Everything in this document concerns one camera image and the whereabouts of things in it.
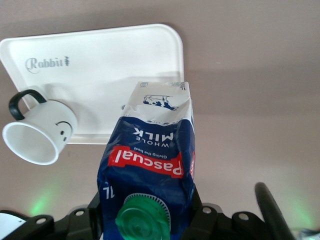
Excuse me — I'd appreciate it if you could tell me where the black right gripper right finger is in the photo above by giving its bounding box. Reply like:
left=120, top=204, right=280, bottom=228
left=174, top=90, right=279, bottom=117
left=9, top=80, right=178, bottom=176
left=182, top=188, right=276, bottom=240

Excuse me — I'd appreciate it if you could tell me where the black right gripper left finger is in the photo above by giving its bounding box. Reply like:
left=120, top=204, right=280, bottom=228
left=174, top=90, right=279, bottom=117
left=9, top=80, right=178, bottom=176
left=14, top=191, right=104, bottom=240

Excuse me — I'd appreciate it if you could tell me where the blue white milk carton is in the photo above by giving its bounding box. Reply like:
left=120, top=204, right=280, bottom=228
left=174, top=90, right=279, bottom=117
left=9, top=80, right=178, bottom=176
left=96, top=81, right=197, bottom=240

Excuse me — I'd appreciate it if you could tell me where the white smiley cup black handle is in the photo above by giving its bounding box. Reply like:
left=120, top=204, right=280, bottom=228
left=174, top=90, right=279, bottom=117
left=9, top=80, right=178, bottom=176
left=2, top=89, right=79, bottom=166

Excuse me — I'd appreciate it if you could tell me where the cream rabbit print tray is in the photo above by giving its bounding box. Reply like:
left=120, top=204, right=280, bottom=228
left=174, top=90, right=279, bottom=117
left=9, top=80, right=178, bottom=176
left=0, top=23, right=186, bottom=146

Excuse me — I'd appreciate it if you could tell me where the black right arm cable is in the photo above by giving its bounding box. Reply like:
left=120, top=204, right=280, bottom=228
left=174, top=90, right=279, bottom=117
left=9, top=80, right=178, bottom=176
left=254, top=182, right=296, bottom=240

